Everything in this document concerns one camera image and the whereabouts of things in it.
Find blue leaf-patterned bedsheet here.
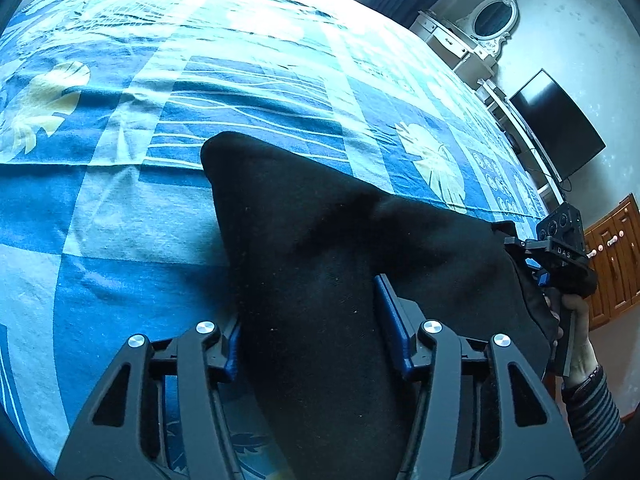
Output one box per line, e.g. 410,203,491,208
0,0,553,480

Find black flat television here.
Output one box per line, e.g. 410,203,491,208
509,68,607,182

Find person's right hand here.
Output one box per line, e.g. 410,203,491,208
544,292,601,389

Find white dressing table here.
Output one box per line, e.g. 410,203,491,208
410,10,501,88

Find brown wooden cabinet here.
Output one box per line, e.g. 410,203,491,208
581,194,640,332

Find white oval framed mirror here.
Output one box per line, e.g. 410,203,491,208
455,0,519,60

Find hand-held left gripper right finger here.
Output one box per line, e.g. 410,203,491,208
374,274,586,480

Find person's right forearm striped sleeve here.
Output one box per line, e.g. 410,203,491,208
561,364,627,472

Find white television stand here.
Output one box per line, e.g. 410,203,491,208
475,79,568,213

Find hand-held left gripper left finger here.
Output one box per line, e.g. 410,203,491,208
55,317,243,480

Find black pants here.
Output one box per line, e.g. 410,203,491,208
200,131,561,480

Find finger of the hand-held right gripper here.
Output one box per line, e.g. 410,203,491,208
502,234,551,287

